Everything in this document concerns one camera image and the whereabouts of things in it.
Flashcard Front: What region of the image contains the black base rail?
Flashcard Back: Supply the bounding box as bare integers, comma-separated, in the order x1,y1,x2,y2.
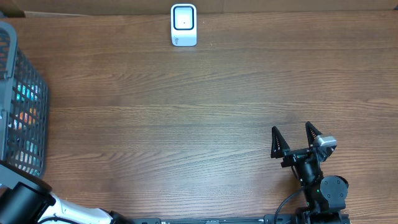
131,214,296,224

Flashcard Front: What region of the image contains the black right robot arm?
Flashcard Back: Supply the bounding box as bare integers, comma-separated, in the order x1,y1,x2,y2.
264,121,350,224

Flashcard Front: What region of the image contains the white barcode scanner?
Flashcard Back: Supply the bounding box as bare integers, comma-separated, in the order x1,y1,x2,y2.
170,3,198,47

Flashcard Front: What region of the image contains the black mesh basket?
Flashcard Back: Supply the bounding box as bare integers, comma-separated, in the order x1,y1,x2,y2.
1,21,50,178

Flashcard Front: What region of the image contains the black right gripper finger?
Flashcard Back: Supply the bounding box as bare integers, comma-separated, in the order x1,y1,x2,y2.
305,121,322,147
271,126,290,159

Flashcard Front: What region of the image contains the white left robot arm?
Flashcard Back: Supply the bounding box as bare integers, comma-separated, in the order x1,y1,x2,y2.
1,161,132,224

